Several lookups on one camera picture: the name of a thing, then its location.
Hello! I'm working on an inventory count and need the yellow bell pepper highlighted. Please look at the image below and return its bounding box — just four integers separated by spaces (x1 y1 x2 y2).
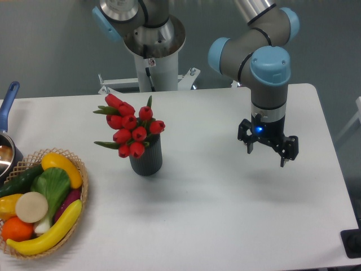
0 194 23 221

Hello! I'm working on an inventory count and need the short yellow squash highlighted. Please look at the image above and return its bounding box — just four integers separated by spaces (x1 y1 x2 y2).
41 152 83 189

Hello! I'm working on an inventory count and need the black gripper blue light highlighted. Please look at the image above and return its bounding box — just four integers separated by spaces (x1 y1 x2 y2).
237 115 298 167

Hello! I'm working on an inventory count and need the orange fruit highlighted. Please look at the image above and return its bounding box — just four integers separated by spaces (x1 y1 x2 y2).
1 217 33 242

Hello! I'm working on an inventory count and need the red tulip bouquet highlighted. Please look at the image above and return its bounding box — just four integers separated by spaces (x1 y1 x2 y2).
93 94 166 158

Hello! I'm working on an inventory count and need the blue handled saucepan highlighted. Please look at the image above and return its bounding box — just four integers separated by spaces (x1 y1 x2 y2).
1 81 23 185

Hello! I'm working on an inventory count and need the green bok choy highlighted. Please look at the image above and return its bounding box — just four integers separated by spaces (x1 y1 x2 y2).
30 167 71 236

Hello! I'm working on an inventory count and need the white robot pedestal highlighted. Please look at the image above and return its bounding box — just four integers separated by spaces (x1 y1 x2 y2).
98 14 201 95

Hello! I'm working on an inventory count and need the long yellow squash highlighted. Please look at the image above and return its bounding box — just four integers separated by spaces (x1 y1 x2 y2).
6 199 82 256

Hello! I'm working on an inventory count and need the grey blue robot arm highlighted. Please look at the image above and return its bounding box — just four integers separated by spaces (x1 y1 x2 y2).
92 1 300 164

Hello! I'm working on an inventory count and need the black cable on pedestal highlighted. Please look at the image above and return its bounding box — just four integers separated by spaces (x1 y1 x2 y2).
142 44 156 92

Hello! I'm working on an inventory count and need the dark grey ribbed vase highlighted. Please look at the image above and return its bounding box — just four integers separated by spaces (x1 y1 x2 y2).
130 135 163 176

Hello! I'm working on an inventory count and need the dark green cucumber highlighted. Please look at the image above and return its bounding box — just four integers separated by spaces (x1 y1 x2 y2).
1 164 43 198

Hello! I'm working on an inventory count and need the woven wicker basket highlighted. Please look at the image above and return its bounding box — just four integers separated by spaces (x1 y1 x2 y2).
1 148 89 260

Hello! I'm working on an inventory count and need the black device at edge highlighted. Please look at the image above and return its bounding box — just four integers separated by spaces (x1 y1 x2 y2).
340 229 360 259

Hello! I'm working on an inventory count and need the beige round slice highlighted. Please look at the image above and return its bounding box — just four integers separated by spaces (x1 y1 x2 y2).
15 192 48 223

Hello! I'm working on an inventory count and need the white furniture frame right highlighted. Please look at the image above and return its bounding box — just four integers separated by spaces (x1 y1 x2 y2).
334 97 360 148

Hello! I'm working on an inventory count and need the purple sweet potato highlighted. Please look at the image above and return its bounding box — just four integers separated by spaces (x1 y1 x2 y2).
53 189 81 223

